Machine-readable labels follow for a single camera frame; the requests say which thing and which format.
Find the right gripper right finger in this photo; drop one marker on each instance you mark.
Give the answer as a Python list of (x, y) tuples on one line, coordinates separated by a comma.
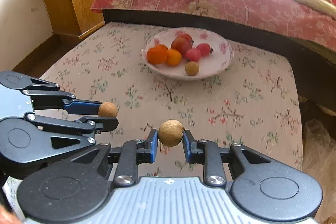
[(209, 155)]

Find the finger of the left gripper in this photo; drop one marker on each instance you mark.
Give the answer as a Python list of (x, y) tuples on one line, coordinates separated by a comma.
[(81, 107), (104, 124)]

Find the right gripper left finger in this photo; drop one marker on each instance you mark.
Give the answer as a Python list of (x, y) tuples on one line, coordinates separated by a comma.
[(130, 155)]

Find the brown longan fruit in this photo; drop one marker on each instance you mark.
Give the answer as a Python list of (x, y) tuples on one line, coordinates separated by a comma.
[(192, 68), (108, 109), (170, 133)]

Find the orange mandarin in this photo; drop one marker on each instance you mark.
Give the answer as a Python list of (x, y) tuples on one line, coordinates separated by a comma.
[(156, 56)]

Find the red cherry tomato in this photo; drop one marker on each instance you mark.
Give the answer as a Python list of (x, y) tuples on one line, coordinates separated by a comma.
[(193, 55), (205, 49)]

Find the floral tablecloth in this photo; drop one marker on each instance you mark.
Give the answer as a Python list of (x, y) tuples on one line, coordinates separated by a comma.
[(254, 101)]

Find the small orange on plate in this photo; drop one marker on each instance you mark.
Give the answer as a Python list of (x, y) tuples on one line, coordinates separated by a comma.
[(162, 47)]

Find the front orange on plate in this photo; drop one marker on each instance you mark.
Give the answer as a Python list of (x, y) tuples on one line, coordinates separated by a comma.
[(174, 58)]

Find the white floral plate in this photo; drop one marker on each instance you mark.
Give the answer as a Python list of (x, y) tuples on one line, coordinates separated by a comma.
[(211, 65)]

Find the large red tomato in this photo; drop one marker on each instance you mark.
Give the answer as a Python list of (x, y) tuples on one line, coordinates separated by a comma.
[(182, 45)]

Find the plastic bag on floor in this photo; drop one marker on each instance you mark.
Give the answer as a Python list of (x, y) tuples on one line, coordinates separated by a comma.
[(319, 162)]

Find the small red tomato behind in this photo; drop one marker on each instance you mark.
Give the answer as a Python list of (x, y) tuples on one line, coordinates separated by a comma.
[(188, 37)]

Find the pink floral bed sheet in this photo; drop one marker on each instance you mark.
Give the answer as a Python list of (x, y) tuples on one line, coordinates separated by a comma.
[(223, 1)]

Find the dark bed frame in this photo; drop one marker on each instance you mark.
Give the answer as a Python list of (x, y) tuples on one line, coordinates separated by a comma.
[(313, 65)]

